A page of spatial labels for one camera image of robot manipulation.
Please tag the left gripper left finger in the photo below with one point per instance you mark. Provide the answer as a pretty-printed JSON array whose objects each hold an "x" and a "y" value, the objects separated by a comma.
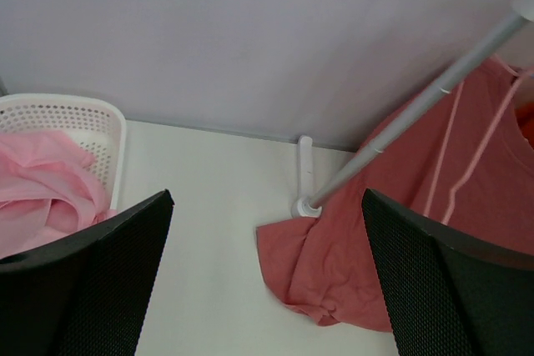
[{"x": 87, "y": 293}]

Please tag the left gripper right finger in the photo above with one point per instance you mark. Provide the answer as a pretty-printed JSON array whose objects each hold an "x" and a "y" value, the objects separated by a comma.
[{"x": 446, "y": 292}]

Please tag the light pink t shirt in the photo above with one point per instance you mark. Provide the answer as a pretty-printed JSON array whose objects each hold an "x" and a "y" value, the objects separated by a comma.
[{"x": 47, "y": 192}]

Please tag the salmon pink t shirt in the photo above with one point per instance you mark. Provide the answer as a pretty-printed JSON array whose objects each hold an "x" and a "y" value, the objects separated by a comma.
[{"x": 323, "y": 267}]

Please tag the pink wire hanger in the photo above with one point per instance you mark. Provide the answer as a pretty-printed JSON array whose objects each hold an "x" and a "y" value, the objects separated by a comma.
[{"x": 519, "y": 79}]

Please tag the metal clothes rack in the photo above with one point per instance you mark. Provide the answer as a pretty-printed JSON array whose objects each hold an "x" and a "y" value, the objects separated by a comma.
[{"x": 309, "y": 204}]

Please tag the white perforated plastic basket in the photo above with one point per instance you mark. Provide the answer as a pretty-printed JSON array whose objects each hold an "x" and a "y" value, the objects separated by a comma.
[{"x": 94, "y": 125}]

